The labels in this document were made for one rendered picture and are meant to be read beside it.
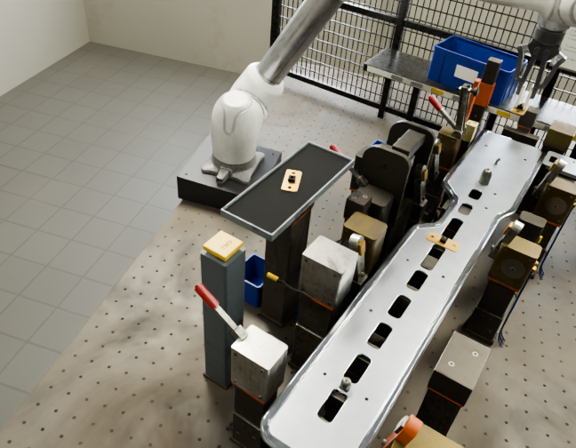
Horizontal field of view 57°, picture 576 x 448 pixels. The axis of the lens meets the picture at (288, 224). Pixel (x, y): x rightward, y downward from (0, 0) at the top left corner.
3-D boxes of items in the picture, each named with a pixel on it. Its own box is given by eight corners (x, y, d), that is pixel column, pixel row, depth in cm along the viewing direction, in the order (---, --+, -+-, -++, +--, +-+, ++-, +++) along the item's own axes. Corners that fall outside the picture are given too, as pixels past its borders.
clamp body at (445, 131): (430, 224, 193) (458, 140, 170) (404, 213, 196) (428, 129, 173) (436, 215, 197) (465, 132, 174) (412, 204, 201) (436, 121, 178)
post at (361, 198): (340, 311, 158) (364, 205, 132) (326, 303, 160) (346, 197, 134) (349, 300, 162) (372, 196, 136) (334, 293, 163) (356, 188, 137)
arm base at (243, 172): (195, 178, 187) (195, 165, 183) (220, 143, 202) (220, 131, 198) (244, 192, 184) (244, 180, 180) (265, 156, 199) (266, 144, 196)
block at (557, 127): (532, 220, 199) (573, 136, 175) (511, 212, 202) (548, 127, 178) (538, 209, 204) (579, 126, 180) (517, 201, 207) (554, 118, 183)
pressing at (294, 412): (355, 505, 89) (356, 501, 88) (246, 430, 97) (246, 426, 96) (548, 153, 180) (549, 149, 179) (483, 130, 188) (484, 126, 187)
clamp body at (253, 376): (260, 463, 122) (268, 372, 99) (219, 435, 127) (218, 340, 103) (277, 438, 127) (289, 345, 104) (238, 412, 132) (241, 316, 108)
